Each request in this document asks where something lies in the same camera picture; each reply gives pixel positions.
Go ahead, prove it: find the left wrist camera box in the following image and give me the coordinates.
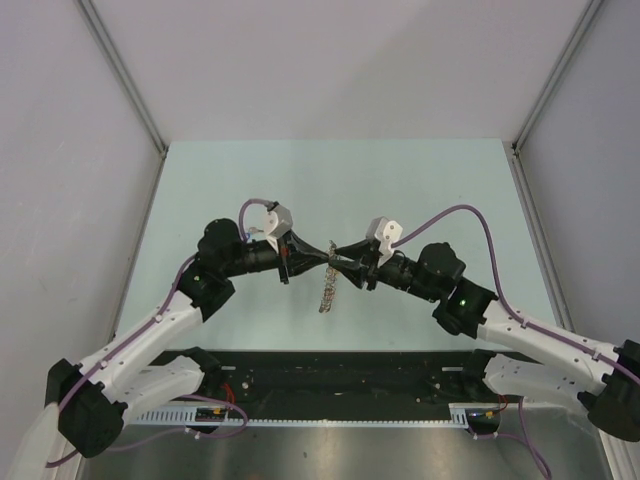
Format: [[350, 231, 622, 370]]
[[263, 202, 293, 253]]

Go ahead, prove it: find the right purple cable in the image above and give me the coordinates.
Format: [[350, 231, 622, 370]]
[[394, 205, 640, 479]]

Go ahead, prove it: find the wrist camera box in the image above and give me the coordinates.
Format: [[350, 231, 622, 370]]
[[263, 202, 293, 253], [365, 216, 403, 267]]

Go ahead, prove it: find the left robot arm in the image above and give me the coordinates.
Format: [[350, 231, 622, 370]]
[[45, 218, 328, 458]]

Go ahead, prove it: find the aluminium frame post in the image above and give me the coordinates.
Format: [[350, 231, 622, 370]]
[[74, 0, 169, 156], [512, 0, 606, 151]]

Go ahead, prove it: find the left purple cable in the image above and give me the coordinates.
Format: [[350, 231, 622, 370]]
[[44, 198, 274, 469]]

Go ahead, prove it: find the grey slotted cable duct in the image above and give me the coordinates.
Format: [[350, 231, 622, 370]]
[[130, 404, 499, 429]]

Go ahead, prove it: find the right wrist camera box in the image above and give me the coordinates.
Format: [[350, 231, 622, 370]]
[[365, 216, 403, 267]]

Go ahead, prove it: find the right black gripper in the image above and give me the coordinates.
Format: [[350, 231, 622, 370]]
[[328, 238, 440, 303]]

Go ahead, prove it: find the blue tag key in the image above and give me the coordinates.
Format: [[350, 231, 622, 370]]
[[245, 227, 262, 241]]

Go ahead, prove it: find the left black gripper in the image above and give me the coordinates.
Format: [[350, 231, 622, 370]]
[[222, 230, 329, 284]]

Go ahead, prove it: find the right aluminium frame post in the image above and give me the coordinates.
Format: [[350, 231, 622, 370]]
[[512, 0, 606, 151]]

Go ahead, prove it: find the left aluminium frame post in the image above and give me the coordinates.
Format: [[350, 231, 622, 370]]
[[74, 0, 169, 156]]

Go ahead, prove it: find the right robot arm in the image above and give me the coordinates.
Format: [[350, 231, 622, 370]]
[[329, 243, 639, 442]]

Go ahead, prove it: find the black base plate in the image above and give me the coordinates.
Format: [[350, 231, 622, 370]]
[[195, 350, 503, 420]]

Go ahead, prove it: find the purple cable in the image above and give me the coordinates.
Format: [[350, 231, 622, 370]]
[[394, 205, 640, 479], [44, 198, 274, 469]]

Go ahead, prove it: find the metal keyring disc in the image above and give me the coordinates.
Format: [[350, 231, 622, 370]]
[[319, 265, 338, 314]]

